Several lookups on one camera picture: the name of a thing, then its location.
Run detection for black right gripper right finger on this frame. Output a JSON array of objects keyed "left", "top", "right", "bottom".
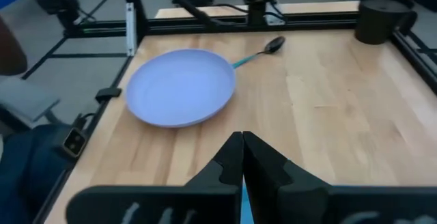
[{"left": 242, "top": 130, "right": 437, "bottom": 224}]

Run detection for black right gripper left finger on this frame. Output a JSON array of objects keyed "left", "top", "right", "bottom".
[{"left": 66, "top": 130, "right": 244, "bottom": 224}]

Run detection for lavender round plate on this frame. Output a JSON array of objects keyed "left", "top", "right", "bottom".
[{"left": 125, "top": 48, "right": 237, "bottom": 128}]

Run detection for person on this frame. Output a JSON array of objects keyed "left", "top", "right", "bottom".
[{"left": 0, "top": 124, "right": 75, "bottom": 224}]

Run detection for green plant in black pot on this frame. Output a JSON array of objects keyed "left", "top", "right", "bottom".
[{"left": 354, "top": 0, "right": 418, "bottom": 46}]

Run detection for grey chair seat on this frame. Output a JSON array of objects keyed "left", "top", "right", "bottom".
[{"left": 0, "top": 76, "right": 61, "bottom": 123}]

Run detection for small black camera box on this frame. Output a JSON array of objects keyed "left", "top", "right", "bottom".
[{"left": 62, "top": 127, "right": 88, "bottom": 158}]

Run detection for black cable clip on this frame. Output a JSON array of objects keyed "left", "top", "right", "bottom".
[{"left": 94, "top": 87, "right": 123, "bottom": 104}]

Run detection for black aluminium table frame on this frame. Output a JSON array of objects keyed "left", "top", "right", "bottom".
[{"left": 32, "top": 0, "right": 437, "bottom": 224}]

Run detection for white metal bracket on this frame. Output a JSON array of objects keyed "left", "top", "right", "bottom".
[{"left": 125, "top": 2, "right": 137, "bottom": 57}]

